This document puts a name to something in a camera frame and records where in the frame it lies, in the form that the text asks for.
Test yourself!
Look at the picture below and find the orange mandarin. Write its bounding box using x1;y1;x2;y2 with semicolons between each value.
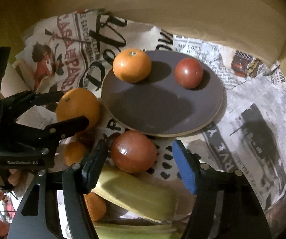
112;49;152;84

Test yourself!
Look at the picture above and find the dark red tomato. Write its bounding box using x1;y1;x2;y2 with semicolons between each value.
174;58;204;89

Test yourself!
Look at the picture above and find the hand holding other gripper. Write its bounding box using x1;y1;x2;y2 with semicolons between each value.
8;169;22;186

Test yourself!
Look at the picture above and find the small orange fruit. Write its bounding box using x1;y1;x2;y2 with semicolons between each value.
63;141;88;166

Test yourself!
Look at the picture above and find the orange fruit under banana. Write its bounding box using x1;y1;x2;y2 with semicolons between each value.
83;192;107;222

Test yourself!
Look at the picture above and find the large orange fruit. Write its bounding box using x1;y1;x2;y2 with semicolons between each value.
56;88;101;129

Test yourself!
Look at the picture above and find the yellow-green banana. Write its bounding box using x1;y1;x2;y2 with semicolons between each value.
92;164;178;223

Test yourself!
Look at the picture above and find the large red tomato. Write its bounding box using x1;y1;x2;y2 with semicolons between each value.
110;131;157;174

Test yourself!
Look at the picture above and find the printed newspaper sheet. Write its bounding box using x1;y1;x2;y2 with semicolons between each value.
16;11;286;208

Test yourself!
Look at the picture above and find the dark grey round plate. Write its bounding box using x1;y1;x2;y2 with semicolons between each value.
101;50;225;137

